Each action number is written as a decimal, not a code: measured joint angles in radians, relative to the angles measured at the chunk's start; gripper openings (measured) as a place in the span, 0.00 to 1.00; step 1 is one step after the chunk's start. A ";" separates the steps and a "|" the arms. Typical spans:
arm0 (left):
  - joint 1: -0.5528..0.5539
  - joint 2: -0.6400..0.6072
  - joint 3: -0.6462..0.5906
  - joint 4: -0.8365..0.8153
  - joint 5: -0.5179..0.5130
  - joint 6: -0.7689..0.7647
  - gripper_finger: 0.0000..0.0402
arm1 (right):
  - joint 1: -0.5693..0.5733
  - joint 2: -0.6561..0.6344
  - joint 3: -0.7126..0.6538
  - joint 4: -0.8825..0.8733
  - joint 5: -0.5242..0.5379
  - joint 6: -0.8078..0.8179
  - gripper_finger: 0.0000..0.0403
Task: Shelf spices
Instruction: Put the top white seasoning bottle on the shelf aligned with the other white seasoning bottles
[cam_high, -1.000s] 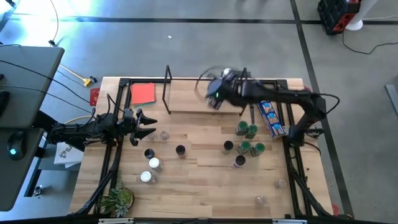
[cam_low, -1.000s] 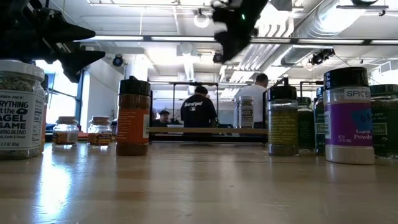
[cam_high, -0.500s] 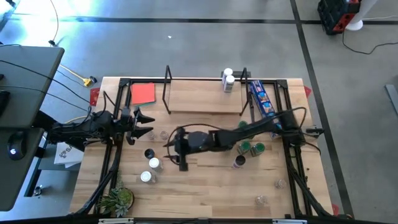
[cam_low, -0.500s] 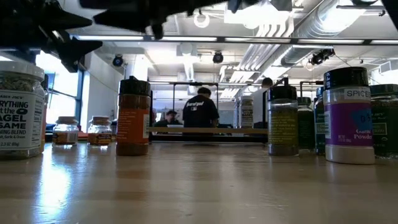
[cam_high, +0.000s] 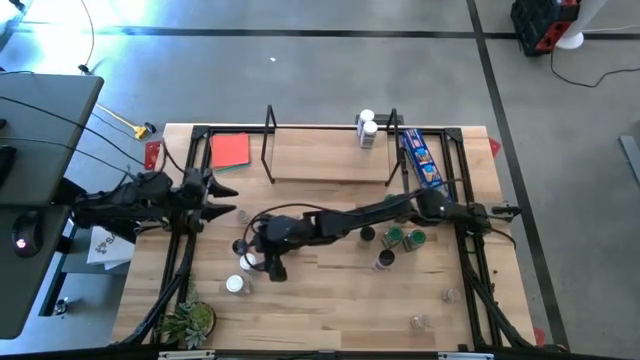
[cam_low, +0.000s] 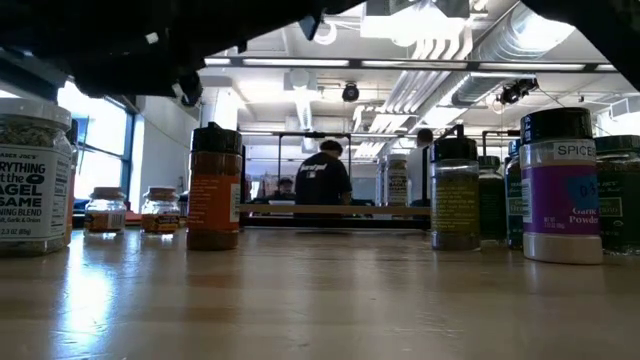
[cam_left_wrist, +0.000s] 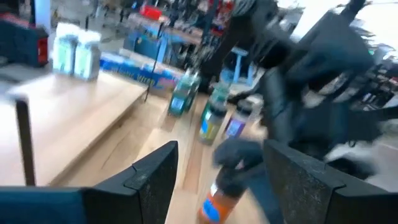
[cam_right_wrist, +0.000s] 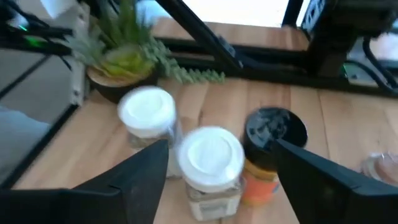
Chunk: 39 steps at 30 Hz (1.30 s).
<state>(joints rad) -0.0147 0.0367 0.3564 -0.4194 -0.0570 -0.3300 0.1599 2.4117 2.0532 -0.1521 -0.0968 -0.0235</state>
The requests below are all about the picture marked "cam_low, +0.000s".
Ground large silver ventilation duct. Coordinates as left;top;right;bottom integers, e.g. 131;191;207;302
469;4;576;64

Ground large window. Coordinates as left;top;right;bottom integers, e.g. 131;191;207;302
54;82;136;211

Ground person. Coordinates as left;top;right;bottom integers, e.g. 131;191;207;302
405;128;434;207
293;139;353;207
272;176;297;202

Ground olive spice bottle black lid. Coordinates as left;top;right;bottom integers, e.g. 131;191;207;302
429;135;482;253

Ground wooden shelf black metal frame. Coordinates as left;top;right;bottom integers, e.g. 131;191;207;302
238;123;459;231

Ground white cable coil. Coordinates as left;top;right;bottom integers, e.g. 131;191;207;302
313;20;339;47

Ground small silver ventilation duct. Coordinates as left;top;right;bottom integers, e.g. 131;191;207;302
452;72;539;109

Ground small glass jar cork lid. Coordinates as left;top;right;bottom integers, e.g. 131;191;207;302
140;186;181;236
83;186;128;236

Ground white ceiling pipes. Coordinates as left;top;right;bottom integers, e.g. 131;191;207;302
382;24;474;119

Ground garlic powder bottle purple label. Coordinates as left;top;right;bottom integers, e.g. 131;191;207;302
518;107;604;266

